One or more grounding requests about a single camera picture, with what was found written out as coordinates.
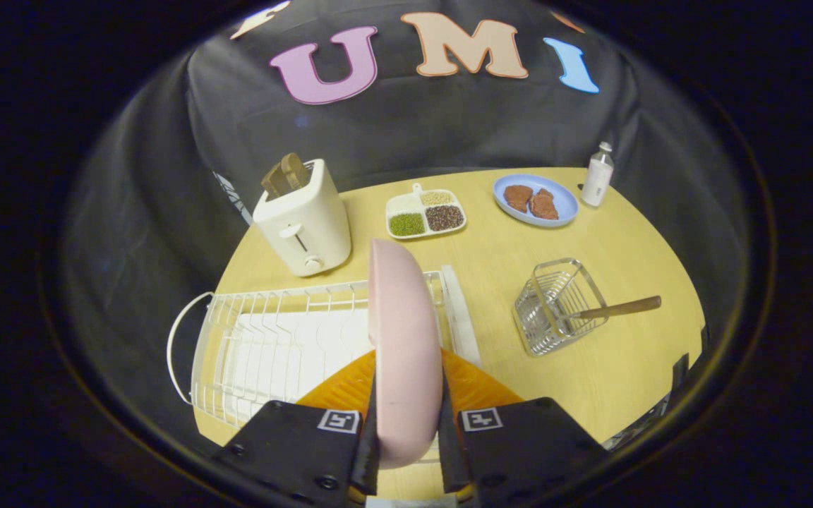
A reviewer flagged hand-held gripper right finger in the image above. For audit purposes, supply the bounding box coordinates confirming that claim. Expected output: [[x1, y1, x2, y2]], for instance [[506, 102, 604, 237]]
[[438, 349, 608, 505]]

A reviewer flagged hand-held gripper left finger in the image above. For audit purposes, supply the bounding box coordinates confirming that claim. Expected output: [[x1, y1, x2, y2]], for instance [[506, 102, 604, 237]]
[[212, 350, 381, 507]]

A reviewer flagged white wire dish rack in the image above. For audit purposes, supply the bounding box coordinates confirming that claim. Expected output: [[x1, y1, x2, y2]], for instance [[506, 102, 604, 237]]
[[167, 265, 481, 429]]

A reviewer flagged metal wire basket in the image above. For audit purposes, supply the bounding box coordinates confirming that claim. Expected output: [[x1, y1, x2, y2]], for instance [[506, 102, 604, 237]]
[[513, 258, 609, 357]]

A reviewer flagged pink plate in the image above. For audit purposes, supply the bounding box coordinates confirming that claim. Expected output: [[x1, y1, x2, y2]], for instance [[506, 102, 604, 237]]
[[368, 238, 444, 470]]

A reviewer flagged wooden handled spoon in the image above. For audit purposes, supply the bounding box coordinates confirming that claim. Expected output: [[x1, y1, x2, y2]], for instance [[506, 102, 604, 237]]
[[560, 295, 662, 324]]

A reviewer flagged blue plate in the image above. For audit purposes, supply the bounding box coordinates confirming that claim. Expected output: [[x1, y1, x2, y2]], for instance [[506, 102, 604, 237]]
[[493, 174, 580, 228]]

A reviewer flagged white toaster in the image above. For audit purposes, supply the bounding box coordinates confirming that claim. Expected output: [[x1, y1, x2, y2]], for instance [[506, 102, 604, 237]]
[[253, 159, 352, 277]]

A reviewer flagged brown meat piece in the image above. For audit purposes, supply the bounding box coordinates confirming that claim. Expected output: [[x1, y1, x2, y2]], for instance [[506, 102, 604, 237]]
[[503, 185, 534, 214], [529, 188, 560, 220]]

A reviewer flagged white divided tray of grains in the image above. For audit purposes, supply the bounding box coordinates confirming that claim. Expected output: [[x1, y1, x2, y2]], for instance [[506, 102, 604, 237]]
[[386, 183, 467, 241]]

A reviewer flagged brown toast slice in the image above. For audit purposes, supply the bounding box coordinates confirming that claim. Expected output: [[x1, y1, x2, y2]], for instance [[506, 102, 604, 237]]
[[262, 152, 311, 199]]

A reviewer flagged white bottle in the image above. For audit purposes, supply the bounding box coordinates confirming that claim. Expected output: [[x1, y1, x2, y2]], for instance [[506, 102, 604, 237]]
[[581, 142, 615, 207]]

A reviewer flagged black backdrop cloth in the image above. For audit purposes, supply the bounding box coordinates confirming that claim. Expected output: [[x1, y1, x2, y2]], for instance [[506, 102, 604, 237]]
[[61, 0, 753, 452]]

